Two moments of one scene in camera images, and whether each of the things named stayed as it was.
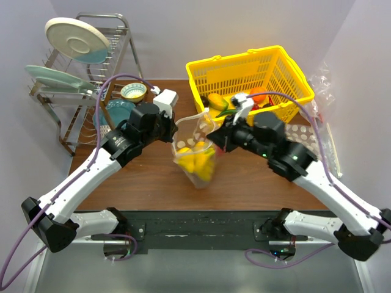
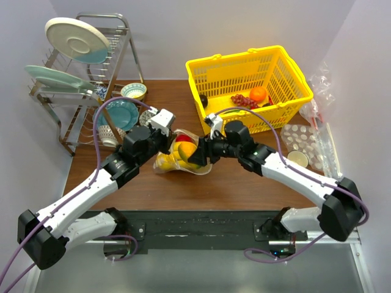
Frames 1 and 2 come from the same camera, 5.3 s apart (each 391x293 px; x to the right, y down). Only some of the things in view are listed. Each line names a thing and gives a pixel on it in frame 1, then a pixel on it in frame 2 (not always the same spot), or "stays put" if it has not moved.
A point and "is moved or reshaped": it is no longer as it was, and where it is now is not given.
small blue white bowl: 103,93 stays put
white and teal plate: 77,41 stays put
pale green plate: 51,77 stays put
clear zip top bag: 192,149 is moved or reshaped
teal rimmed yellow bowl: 134,92 stays put
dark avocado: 205,101 stays put
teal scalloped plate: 119,110 stays put
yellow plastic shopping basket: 269,75 stays put
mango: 216,101 to 186,149
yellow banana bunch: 201,162 is moved or reshaped
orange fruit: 259,97 stays put
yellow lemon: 186,149 to 165,162
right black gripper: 223,137 to 204,150
